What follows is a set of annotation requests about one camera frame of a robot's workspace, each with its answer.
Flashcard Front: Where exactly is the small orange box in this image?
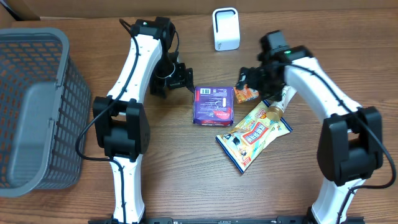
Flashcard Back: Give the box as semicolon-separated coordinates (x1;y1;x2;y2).
233;85;259;103

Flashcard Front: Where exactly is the red purple Carefree pack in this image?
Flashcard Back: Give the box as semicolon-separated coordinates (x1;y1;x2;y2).
193;86;234;126

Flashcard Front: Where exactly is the white green tissue pack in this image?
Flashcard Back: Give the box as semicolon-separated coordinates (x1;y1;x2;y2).
266;86;297;121

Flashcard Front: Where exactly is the yellow snack bag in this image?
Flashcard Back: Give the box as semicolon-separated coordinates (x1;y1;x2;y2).
216;100;292;174

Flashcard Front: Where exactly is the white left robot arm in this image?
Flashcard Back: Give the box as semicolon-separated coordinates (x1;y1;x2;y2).
93;17;194;223

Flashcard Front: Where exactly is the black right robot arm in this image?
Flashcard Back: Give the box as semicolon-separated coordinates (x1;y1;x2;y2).
236;30;383;223

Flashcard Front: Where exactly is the white barcode scanner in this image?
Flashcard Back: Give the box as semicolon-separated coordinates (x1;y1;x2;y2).
212;7;241;51

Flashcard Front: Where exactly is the grey plastic mesh basket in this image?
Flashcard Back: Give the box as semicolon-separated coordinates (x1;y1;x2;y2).
1;28;91;197

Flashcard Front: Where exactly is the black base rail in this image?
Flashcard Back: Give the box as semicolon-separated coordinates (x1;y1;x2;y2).
88;216;366;224

